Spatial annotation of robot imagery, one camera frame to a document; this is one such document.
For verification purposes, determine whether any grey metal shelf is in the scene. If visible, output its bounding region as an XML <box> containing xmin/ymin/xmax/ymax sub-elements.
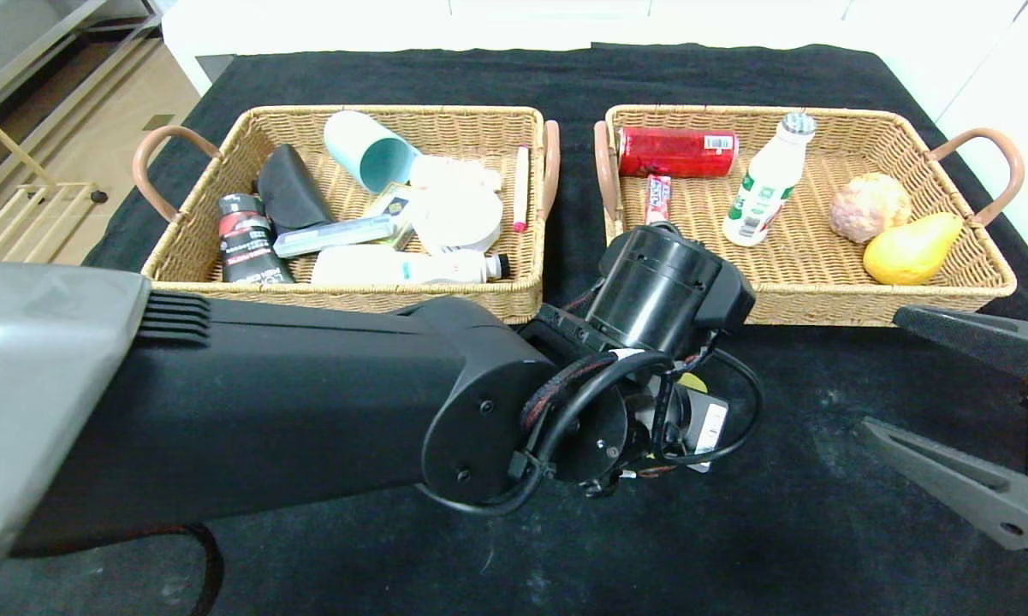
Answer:
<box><xmin>0</xmin><ymin>0</ymin><xmax>163</xmax><ymax>112</ymax></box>

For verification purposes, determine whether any white pink marker pen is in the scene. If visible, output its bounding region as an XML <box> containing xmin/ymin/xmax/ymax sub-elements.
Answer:
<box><xmin>512</xmin><ymin>145</ymin><xmax>532</xmax><ymax>234</ymax></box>

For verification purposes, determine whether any black table cloth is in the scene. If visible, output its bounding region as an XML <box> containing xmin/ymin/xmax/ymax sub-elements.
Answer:
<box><xmin>0</xmin><ymin>43</ymin><xmax>1028</xmax><ymax>616</ymax></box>

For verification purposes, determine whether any wooden wheeled rack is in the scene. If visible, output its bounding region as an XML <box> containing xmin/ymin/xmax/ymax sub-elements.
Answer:
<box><xmin>0</xmin><ymin>98</ymin><xmax>110</xmax><ymax>266</ymax></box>

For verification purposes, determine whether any pink lotion bottle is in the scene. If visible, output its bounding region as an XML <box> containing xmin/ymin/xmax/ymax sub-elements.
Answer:
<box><xmin>409</xmin><ymin>155</ymin><xmax>502</xmax><ymax>194</ymax></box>

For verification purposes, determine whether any black glasses case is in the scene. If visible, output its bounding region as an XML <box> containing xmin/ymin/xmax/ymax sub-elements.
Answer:
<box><xmin>257</xmin><ymin>144</ymin><xmax>333</xmax><ymax>234</ymax></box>

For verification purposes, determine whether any clear compass case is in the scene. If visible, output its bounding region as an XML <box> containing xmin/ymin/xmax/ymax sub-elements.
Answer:
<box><xmin>272</xmin><ymin>214</ymin><xmax>396</xmax><ymax>260</ymax></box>

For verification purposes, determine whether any white milk drink bottle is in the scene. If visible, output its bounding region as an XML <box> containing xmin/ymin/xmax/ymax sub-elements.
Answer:
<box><xmin>722</xmin><ymin>112</ymin><xmax>818</xmax><ymax>248</ymax></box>

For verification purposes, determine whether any wicker basket holding food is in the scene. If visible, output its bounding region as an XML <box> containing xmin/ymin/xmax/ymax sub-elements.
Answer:
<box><xmin>593</xmin><ymin>105</ymin><xmax>1025</xmax><ymax>329</ymax></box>

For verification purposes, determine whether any brown bread roll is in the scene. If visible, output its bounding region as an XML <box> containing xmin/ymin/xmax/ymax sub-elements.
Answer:
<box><xmin>828</xmin><ymin>173</ymin><xmax>912</xmax><ymax>246</ymax></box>

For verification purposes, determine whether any black facial cleanser tube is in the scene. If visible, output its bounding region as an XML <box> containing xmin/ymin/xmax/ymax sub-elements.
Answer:
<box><xmin>217</xmin><ymin>193</ymin><xmax>296</xmax><ymax>285</ymax></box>

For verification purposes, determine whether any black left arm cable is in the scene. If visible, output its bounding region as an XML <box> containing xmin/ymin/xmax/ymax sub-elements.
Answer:
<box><xmin>415</xmin><ymin>346</ymin><xmax>767</xmax><ymax>516</ymax></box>

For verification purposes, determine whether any white cabinet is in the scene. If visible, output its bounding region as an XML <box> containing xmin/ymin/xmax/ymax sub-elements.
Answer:
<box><xmin>847</xmin><ymin>0</ymin><xmax>1028</xmax><ymax>288</ymax></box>

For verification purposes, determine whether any green gold card box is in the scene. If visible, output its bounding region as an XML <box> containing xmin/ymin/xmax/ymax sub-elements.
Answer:
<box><xmin>368</xmin><ymin>183</ymin><xmax>420</xmax><ymax>252</ymax></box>

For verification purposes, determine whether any teal plastic cup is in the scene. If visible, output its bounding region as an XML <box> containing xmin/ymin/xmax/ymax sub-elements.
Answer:
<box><xmin>322</xmin><ymin>110</ymin><xmax>422</xmax><ymax>195</ymax></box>

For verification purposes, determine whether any wicker basket holding toiletries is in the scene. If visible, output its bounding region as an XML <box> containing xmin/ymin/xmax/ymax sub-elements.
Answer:
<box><xmin>132</xmin><ymin>105</ymin><xmax>562</xmax><ymax>327</ymax></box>

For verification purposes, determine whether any yellow pear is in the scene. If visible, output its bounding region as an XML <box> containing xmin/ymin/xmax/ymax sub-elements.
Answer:
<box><xmin>861</xmin><ymin>212</ymin><xmax>964</xmax><ymax>287</ymax></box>

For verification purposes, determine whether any white electric brush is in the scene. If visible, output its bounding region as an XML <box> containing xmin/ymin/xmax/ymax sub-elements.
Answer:
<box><xmin>311</xmin><ymin>245</ymin><xmax>512</xmax><ymax>287</ymax></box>

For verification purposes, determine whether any red chewy candy stick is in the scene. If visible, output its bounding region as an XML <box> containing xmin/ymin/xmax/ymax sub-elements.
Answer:
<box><xmin>645</xmin><ymin>175</ymin><xmax>674</xmax><ymax>227</ymax></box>

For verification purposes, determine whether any white round container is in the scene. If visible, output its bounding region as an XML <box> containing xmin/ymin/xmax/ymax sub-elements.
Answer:
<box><xmin>411</xmin><ymin>184</ymin><xmax>506</xmax><ymax>256</ymax></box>

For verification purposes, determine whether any red soda can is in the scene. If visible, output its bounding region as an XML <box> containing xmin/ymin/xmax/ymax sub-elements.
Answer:
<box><xmin>617</xmin><ymin>127</ymin><xmax>740</xmax><ymax>181</ymax></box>

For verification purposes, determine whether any white low table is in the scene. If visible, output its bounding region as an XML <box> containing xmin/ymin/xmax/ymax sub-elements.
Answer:
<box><xmin>161</xmin><ymin>0</ymin><xmax>900</xmax><ymax>98</ymax></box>

